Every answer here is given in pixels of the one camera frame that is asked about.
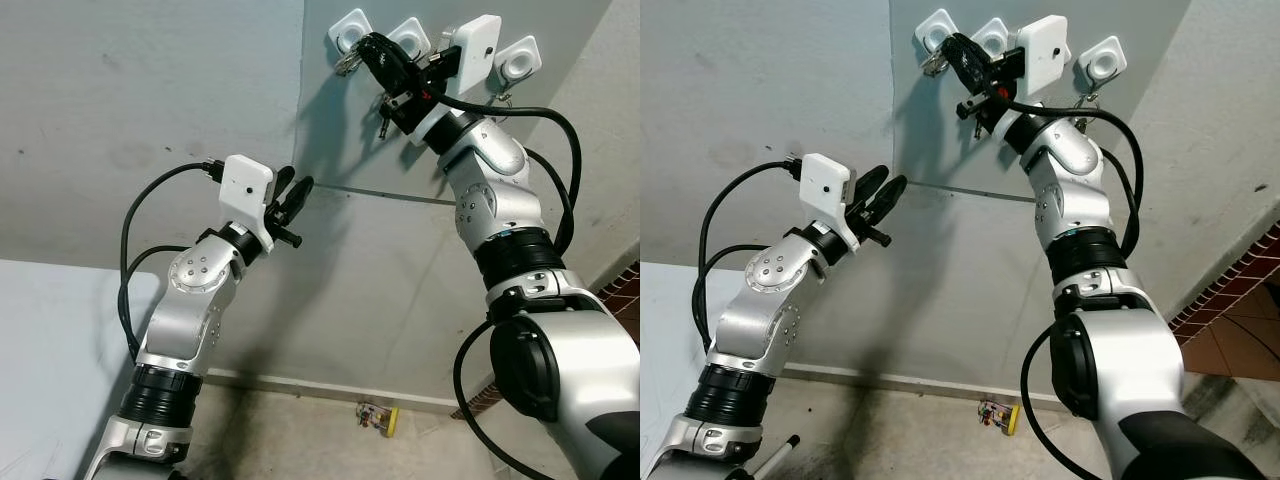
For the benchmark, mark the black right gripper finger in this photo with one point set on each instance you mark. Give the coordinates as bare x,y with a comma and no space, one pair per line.
975,76
392,76
378,50
962,50

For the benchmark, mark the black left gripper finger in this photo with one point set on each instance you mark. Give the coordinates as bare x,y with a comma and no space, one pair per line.
299,196
283,183
871,185
889,196

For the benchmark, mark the silver bunch of keys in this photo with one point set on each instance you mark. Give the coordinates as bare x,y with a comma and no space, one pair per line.
347,64
932,64

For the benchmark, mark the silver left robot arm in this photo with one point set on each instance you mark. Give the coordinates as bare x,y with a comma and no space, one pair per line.
190,300
765,300

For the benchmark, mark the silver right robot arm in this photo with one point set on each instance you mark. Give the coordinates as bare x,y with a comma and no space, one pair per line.
560,350
1120,350

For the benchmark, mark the small yellow colourful toy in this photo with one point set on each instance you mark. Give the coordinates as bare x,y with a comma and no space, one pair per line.
382,420
1003,417

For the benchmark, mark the white table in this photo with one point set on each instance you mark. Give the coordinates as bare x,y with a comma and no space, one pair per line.
672,340
60,370

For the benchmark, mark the white rod with black tip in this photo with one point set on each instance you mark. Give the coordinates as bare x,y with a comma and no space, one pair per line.
775,458

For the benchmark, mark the white square wall hook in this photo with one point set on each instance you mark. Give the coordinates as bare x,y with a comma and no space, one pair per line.
348,25
934,25
412,35
518,60
992,33
1103,60

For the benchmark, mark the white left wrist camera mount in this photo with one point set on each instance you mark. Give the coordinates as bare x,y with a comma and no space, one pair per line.
826,183
246,185

